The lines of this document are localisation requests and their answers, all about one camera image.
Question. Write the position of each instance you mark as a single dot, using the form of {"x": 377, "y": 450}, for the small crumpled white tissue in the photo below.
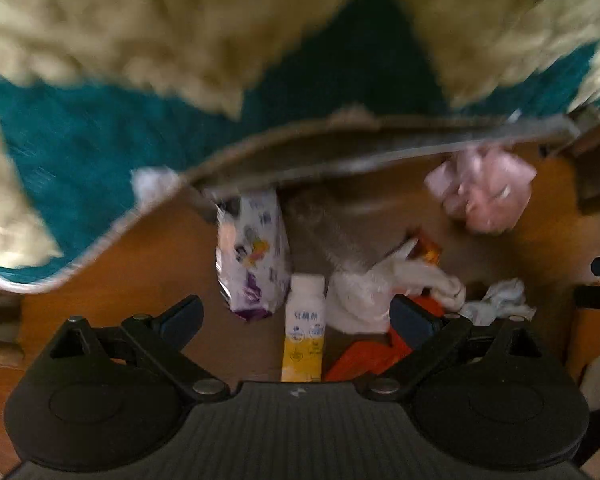
{"x": 500, "y": 302}

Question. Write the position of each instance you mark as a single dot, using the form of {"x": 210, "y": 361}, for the pink plastic bag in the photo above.
{"x": 480, "y": 190}

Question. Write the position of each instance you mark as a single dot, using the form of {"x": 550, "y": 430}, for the crumpled white paper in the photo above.
{"x": 365, "y": 290}

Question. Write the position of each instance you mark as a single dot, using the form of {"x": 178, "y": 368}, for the cardboard box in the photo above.
{"x": 597, "y": 160}

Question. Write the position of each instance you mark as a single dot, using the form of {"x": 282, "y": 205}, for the teal and cream zigzag blanket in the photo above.
{"x": 80, "y": 125}

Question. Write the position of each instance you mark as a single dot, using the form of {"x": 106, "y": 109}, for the orange plastic bag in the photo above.
{"x": 365, "y": 360}

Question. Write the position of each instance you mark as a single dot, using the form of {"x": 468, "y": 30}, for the orange snack wrapper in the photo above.
{"x": 425, "y": 247}

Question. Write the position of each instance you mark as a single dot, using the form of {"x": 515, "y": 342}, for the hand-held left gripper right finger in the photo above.
{"x": 409, "y": 321}

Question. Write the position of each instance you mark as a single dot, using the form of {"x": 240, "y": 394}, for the purple and white snack bag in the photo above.
{"x": 254, "y": 255}

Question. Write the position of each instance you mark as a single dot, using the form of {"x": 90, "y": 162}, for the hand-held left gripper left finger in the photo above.
{"x": 181, "y": 316}

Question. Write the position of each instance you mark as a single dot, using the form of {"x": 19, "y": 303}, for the white and yellow drink bottle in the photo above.
{"x": 305, "y": 332}

